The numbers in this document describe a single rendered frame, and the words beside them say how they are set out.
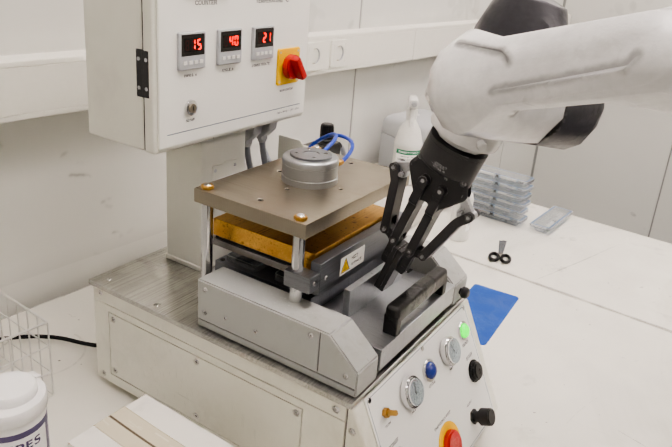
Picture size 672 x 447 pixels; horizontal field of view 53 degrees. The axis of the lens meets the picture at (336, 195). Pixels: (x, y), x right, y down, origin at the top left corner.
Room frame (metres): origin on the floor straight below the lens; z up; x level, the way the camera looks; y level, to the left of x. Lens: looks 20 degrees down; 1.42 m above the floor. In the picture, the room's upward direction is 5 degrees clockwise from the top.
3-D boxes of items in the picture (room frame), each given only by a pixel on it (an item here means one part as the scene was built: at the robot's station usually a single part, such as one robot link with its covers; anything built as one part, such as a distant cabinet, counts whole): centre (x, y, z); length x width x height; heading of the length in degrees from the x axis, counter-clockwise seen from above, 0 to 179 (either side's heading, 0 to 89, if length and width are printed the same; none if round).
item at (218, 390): (0.90, 0.02, 0.84); 0.53 x 0.37 x 0.17; 59
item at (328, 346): (0.73, 0.05, 0.97); 0.25 x 0.05 x 0.07; 59
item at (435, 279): (0.79, -0.12, 0.99); 0.15 x 0.02 x 0.04; 149
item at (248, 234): (0.89, 0.03, 1.07); 0.22 x 0.17 x 0.10; 149
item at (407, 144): (1.84, -0.19, 0.92); 0.09 x 0.08 x 0.25; 179
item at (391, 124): (1.95, -0.27, 0.88); 0.25 x 0.20 x 0.17; 49
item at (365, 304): (0.86, 0.00, 0.97); 0.30 x 0.22 x 0.08; 59
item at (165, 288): (0.90, 0.07, 0.93); 0.46 x 0.35 x 0.01; 59
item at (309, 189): (0.92, 0.06, 1.08); 0.31 x 0.24 x 0.13; 149
